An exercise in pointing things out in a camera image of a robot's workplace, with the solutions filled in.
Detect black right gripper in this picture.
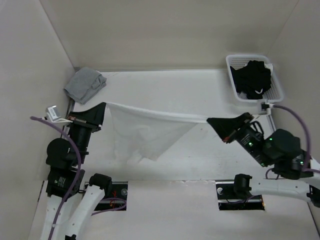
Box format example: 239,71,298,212
206,111,271,166

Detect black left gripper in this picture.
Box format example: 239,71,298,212
66,101,108,164

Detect white tank top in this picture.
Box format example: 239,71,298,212
106,102,207,165

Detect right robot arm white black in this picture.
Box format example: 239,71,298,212
206,112,320,208

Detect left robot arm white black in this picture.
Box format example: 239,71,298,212
40,102,112,240

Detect folded grey tank top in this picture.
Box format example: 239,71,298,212
64,67,107,105

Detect black tank top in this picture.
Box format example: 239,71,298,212
230,60,272,100

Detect white plastic mesh basket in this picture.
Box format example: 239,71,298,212
225,54,284,104

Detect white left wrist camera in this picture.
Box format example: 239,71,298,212
44,105,71,123

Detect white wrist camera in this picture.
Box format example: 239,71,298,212
44,105,71,123
255,99,273,119

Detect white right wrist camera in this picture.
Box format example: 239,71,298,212
255,99,273,119

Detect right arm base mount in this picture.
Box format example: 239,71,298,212
215,180,265,211

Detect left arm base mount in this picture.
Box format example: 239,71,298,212
94,182,128,212

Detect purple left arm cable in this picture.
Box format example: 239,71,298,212
29,116,126,240

